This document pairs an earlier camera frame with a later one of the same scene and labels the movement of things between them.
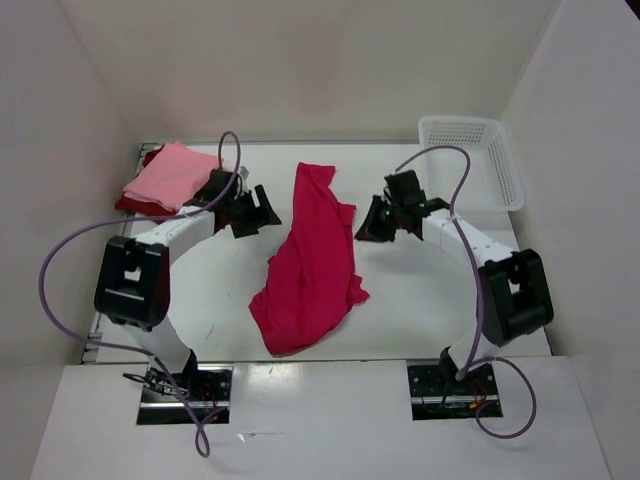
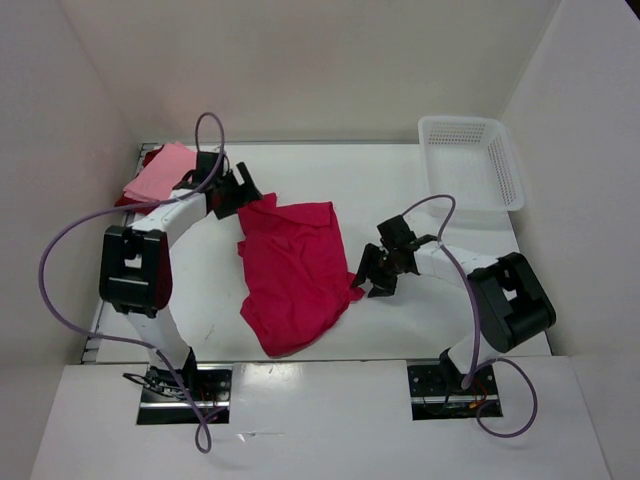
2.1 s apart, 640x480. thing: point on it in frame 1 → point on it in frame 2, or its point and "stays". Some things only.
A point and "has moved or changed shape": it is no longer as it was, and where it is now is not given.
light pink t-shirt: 173,176 stays
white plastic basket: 493,187 stays
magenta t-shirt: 310,286 has moved or changed shape
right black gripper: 369,229 → 371,254
